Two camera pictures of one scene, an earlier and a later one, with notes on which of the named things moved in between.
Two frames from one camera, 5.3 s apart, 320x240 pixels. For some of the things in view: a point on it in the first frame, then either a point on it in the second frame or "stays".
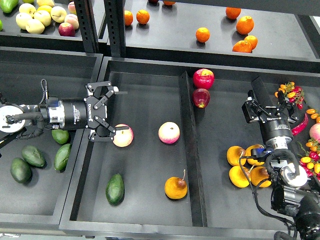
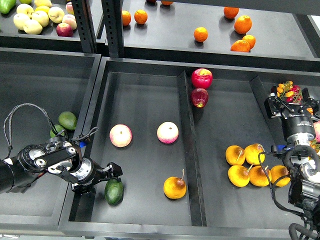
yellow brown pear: x=176 y=188 stays
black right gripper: x=276 y=128 to x=296 y=119
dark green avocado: x=115 y=189 stays
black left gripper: x=89 y=112 to x=88 y=173
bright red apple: x=203 y=78 stays
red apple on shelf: x=66 y=29 stays
